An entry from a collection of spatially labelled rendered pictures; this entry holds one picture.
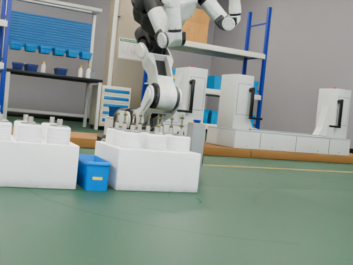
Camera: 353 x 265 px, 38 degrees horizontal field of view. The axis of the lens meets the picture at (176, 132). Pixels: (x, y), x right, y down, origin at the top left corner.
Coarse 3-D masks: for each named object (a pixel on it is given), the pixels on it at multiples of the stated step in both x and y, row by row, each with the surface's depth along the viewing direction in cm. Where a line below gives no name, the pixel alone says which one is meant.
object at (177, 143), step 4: (172, 136) 233; (176, 136) 232; (180, 136) 232; (172, 140) 233; (176, 140) 231; (180, 140) 231; (184, 140) 232; (188, 140) 233; (172, 144) 233; (176, 144) 231; (180, 144) 231; (184, 144) 232; (188, 144) 233; (172, 148) 232; (176, 148) 231; (180, 148) 231; (184, 148) 232; (188, 148) 234
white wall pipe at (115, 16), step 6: (114, 12) 851; (114, 18) 850; (114, 24) 850; (114, 30) 851; (114, 36) 851; (114, 42) 852; (114, 48) 854; (108, 72) 854; (108, 78) 854; (108, 84) 854
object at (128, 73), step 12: (120, 0) 862; (120, 12) 862; (132, 12) 872; (108, 24) 911; (120, 24) 864; (132, 24) 873; (108, 36) 906; (120, 36) 865; (132, 36) 875; (108, 48) 901; (108, 60) 897; (120, 60) 869; (132, 60) 878; (120, 72) 870; (132, 72) 880; (120, 84) 872; (132, 84) 881; (132, 96) 883; (132, 108) 885
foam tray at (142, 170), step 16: (96, 144) 250; (112, 160) 224; (128, 160) 218; (144, 160) 221; (160, 160) 224; (176, 160) 227; (192, 160) 231; (112, 176) 222; (128, 176) 219; (144, 176) 222; (160, 176) 225; (176, 176) 228; (192, 176) 231; (192, 192) 232
